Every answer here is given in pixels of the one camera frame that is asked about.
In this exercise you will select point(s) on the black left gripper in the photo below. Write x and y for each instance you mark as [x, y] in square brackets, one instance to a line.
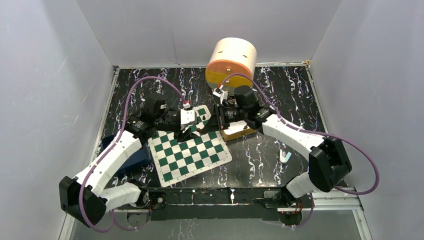
[186, 135]

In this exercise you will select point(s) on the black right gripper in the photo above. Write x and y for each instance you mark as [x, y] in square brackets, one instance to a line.
[216, 121]

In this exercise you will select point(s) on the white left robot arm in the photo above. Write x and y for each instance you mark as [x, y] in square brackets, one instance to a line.
[85, 197]

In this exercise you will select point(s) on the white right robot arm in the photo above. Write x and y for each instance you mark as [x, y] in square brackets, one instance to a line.
[328, 162]

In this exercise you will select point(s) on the green white chess board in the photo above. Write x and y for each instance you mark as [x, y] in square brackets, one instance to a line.
[177, 161]

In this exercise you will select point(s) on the blue tin tray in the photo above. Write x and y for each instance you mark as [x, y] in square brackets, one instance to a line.
[140, 158]

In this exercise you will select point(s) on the small white blue tag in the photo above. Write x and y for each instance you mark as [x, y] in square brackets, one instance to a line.
[284, 156]

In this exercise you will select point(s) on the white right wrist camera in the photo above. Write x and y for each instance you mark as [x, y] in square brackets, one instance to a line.
[219, 95]

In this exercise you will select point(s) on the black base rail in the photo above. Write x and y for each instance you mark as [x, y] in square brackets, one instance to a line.
[263, 203]

